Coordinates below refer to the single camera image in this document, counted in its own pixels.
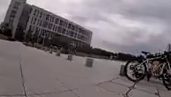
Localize white bicycle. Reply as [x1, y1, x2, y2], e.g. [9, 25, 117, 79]
[121, 40, 171, 91]

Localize row of stone bollards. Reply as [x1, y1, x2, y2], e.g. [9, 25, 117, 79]
[40, 44, 130, 78]

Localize large grey glass building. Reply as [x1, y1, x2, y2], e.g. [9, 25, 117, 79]
[0, 0, 99, 54]

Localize row of trees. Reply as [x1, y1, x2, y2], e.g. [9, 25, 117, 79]
[0, 16, 171, 71]

